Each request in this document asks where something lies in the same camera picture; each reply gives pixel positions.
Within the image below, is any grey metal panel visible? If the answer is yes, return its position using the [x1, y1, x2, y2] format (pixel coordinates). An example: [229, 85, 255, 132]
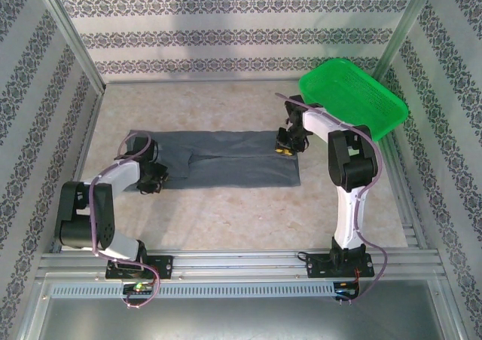
[20, 274, 464, 340]

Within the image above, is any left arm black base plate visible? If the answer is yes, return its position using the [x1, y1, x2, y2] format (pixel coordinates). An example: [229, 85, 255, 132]
[105, 255, 175, 280]

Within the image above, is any aluminium frame post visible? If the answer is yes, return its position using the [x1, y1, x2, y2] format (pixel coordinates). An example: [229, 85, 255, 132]
[32, 0, 107, 96]
[368, 0, 442, 89]

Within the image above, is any aluminium mounting rail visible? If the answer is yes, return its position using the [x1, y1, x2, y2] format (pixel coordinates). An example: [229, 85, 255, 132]
[36, 250, 442, 281]

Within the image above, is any grey t-shirt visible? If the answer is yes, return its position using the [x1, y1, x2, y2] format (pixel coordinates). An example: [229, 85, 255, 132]
[125, 129, 302, 191]

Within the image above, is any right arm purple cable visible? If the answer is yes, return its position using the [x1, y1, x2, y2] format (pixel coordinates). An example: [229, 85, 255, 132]
[275, 92, 389, 308]

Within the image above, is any slotted grey cable duct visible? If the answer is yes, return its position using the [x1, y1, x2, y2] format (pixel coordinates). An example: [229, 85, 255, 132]
[50, 280, 337, 300]

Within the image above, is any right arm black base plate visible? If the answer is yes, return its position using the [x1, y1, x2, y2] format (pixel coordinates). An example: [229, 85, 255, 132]
[305, 252, 376, 280]

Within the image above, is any green plastic basket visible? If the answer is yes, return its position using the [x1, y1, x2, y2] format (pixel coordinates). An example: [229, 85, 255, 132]
[298, 58, 410, 143]

